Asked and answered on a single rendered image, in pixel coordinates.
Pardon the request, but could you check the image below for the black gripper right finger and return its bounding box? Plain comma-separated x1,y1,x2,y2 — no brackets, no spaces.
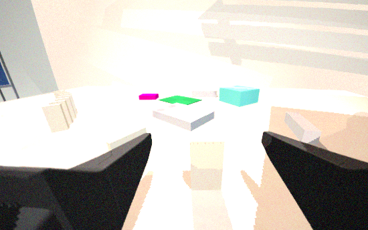
262,131,368,230

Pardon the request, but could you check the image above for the magenta rectangular block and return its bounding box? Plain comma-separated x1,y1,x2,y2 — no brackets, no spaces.
139,93,159,100

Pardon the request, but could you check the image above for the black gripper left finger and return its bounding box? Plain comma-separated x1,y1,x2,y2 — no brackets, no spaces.
0,133,152,230

